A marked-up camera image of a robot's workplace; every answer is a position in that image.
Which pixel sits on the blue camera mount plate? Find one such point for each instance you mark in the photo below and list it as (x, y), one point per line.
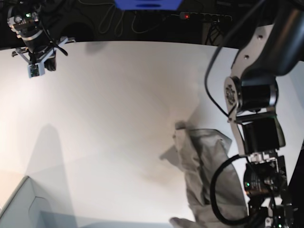
(148, 4)

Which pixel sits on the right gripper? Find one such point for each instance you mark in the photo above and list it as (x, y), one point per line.
(40, 61)

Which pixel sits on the beige t-shirt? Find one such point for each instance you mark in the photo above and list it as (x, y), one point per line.
(198, 153)

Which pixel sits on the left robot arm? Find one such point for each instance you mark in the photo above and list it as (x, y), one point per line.
(251, 94)

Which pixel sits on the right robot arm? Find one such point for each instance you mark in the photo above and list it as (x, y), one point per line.
(25, 18)

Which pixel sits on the black power strip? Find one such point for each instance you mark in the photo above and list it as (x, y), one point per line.
(206, 17)

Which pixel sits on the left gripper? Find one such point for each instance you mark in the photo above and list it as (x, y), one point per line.
(270, 213)

